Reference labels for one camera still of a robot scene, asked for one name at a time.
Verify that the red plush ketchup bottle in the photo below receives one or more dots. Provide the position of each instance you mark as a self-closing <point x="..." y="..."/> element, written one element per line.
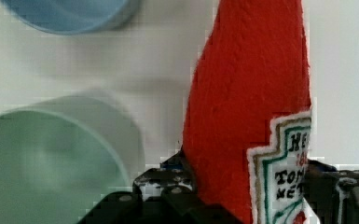
<point x="248" y="119"/>

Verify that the green mug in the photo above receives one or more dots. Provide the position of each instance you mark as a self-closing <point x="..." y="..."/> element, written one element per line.
<point x="60" y="157"/>

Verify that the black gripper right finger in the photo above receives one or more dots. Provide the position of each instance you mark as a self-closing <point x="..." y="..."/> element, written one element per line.
<point x="332" y="194"/>

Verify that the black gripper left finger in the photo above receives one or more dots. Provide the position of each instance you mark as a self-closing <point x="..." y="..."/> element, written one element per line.
<point x="164" y="195"/>

